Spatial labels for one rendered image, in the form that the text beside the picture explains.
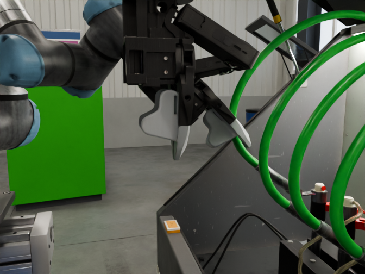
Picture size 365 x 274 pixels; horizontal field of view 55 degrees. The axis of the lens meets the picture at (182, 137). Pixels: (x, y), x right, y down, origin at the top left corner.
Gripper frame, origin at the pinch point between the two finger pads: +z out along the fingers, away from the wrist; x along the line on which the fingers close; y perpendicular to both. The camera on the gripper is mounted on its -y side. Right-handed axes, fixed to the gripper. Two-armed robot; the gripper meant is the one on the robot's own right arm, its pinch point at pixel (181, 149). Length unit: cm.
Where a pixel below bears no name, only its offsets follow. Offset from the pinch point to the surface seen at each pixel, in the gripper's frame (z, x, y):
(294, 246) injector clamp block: 23.0, -14.0, -25.7
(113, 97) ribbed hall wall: 20, -661, -8
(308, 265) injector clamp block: 23.0, -6.8, -24.2
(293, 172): 2.7, 4.6, -13.7
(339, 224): 6.5, 12.7, -14.8
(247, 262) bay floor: 38, -35, -26
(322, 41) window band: -84, -552, -390
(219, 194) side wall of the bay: 21, -43, -20
